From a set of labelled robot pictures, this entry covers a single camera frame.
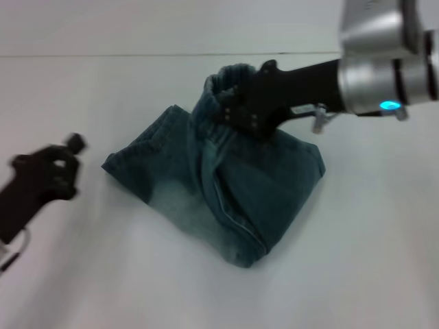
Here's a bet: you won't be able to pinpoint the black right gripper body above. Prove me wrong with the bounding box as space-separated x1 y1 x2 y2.
239 58 344 121

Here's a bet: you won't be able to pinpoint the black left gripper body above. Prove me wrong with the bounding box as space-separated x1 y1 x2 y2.
0 145 82 243

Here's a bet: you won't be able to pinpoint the blue denim shorts with embroidery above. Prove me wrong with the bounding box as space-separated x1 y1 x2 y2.
101 62 327 270

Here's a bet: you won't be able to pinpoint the small grey right wrist plug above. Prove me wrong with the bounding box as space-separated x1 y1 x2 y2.
393 104 411 121

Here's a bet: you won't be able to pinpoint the labelled right wrist camera mount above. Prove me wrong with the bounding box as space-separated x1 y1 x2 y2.
281 102 322 119

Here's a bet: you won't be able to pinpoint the clear right wrist cable connector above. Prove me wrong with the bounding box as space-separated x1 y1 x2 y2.
309 102 340 134

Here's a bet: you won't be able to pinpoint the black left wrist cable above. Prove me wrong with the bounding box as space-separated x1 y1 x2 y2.
0 228 32 271

